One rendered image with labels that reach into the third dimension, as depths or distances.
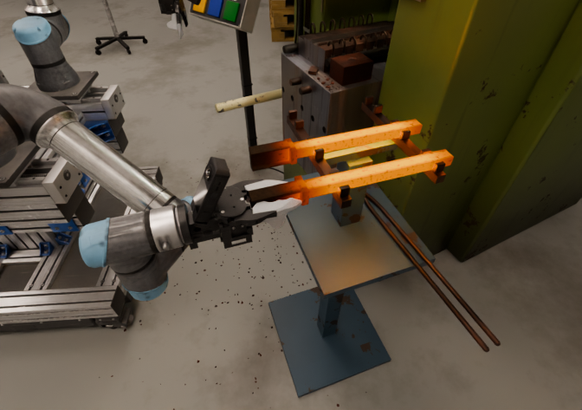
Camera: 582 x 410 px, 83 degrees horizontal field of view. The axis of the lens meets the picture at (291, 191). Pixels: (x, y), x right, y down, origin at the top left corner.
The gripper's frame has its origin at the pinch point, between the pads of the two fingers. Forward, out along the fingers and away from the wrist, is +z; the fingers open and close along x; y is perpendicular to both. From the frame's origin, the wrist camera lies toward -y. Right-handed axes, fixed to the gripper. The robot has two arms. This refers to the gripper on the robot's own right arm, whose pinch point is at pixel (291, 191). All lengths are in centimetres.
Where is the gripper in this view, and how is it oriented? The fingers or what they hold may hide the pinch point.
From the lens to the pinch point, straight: 60.4
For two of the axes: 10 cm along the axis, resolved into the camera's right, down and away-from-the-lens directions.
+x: 3.1, 6.6, -6.9
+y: 0.0, 7.2, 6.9
